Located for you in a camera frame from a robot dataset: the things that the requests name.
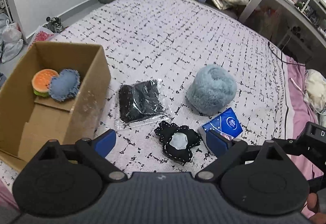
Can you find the red white plastic bag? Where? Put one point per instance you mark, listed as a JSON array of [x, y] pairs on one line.
[[42, 34]]

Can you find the white plastic garbage bag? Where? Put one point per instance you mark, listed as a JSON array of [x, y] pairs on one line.
[[12, 41]]

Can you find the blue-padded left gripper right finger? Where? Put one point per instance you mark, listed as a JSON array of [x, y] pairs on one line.
[[228, 153]]

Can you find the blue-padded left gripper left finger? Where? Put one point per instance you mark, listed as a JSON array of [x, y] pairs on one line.
[[93, 154]]

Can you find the open brown cardboard box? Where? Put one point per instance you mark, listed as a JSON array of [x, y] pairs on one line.
[[29, 121]]

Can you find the pink bed sheet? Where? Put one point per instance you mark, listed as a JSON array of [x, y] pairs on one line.
[[301, 111]]

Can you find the blue denim heart cushion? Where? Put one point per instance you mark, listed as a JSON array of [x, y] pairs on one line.
[[65, 86]]

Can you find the white desk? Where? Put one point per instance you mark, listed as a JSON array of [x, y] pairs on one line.
[[291, 12]]

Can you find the black felt star cushion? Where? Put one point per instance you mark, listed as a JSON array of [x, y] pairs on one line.
[[177, 141]]

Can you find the black cloth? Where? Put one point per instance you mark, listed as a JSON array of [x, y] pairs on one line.
[[141, 103]]

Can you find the white black patterned bedspread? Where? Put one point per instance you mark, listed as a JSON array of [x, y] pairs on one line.
[[172, 40]]

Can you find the fluffy light blue hat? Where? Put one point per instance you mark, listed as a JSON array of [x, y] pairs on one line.
[[212, 89]]

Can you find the plush hamburger toy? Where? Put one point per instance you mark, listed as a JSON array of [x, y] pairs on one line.
[[41, 81]]

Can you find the grey plastic garbage bag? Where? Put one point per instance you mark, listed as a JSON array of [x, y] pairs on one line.
[[3, 23]]

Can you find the cream crumpled blanket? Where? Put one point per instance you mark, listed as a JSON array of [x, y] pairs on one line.
[[315, 92]]

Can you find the blue tissue pack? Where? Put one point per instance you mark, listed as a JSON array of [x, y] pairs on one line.
[[227, 124]]

